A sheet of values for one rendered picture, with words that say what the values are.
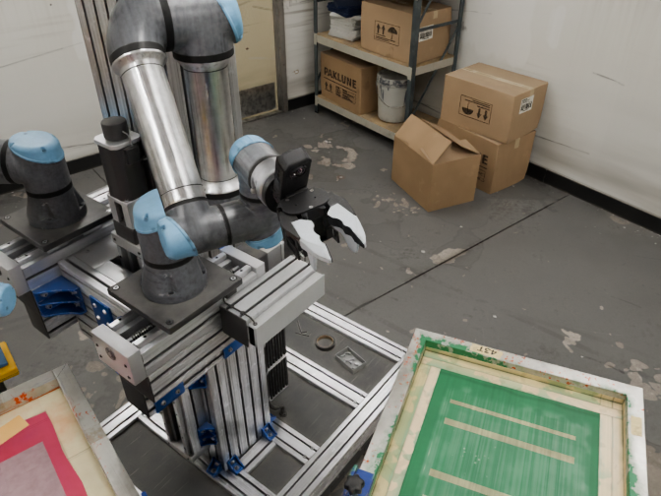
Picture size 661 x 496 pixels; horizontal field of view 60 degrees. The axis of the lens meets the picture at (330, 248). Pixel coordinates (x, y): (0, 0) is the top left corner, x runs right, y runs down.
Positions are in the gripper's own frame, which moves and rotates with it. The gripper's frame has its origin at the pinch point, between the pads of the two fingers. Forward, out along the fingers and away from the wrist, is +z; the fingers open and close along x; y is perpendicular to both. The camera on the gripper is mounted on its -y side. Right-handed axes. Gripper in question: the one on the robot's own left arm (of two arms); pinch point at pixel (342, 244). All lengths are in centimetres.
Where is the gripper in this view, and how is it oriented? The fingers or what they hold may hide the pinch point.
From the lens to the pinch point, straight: 75.4
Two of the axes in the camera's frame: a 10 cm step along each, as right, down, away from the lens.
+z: 4.7, 5.1, -7.1
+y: 1.2, 7.7, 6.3
